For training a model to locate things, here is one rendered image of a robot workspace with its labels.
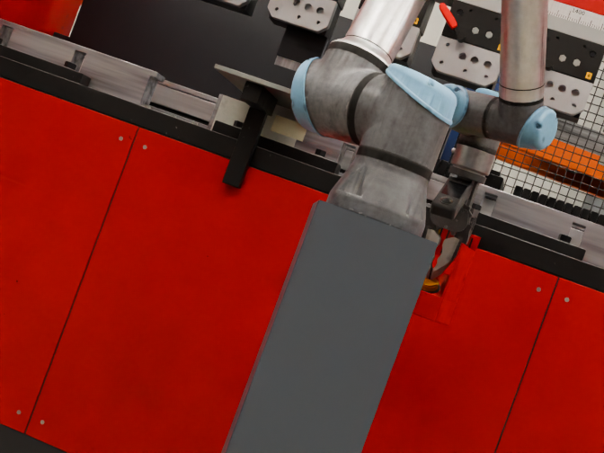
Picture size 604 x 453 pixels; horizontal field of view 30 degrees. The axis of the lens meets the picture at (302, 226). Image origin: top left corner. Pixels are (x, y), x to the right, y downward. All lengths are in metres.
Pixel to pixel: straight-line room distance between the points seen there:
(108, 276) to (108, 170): 0.24
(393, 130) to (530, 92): 0.36
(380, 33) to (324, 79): 0.12
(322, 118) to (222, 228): 0.78
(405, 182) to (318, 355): 0.28
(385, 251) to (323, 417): 0.25
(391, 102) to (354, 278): 0.26
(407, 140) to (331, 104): 0.15
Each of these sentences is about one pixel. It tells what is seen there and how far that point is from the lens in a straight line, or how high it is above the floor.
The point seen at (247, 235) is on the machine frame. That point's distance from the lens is 2.45.
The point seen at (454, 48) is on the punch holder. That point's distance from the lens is 2.56.
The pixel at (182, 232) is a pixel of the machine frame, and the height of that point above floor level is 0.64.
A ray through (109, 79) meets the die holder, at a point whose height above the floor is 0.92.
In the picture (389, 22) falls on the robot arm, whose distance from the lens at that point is 1.78.
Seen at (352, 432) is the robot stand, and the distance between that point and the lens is 1.61.
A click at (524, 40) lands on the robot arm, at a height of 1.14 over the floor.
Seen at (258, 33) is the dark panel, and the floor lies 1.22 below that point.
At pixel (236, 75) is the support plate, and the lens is 2.37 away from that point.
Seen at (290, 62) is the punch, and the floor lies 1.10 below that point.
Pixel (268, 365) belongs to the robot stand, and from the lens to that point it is 1.59.
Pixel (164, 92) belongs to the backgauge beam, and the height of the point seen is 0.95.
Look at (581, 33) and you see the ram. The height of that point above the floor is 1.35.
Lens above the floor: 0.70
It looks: 1 degrees up
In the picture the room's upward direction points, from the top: 20 degrees clockwise
